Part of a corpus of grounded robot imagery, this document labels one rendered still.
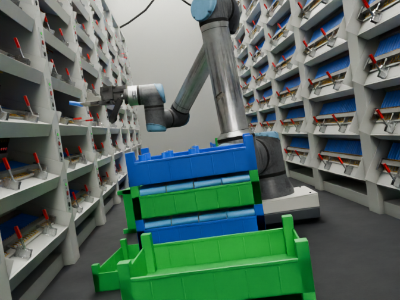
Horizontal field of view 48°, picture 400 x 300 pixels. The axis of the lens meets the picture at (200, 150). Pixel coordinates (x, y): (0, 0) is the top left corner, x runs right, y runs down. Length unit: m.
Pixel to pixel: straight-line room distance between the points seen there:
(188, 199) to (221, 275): 0.36
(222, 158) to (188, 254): 0.24
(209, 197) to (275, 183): 0.84
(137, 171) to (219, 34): 0.86
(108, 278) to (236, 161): 0.57
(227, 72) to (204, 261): 0.97
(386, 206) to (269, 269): 1.19
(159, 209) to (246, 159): 0.23
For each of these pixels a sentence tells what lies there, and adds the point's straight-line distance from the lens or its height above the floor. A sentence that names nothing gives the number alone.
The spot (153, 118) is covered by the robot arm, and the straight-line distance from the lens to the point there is 2.02.
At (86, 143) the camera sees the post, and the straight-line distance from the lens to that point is 2.42.
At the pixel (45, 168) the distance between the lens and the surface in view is 1.72.
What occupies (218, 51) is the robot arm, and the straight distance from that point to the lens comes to 1.75.
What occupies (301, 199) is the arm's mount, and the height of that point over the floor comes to 0.10.
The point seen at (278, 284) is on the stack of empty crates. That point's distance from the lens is 0.73.
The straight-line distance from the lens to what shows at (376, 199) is 1.88.
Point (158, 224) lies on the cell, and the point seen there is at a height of 0.22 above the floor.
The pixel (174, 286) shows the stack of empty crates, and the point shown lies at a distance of 0.73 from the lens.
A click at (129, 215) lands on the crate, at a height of 0.08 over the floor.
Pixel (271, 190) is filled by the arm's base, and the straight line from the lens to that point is 1.84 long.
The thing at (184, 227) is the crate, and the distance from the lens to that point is 1.06.
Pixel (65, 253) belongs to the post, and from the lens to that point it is 1.78.
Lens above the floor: 0.43
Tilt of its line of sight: 3 degrees down
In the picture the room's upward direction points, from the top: 8 degrees counter-clockwise
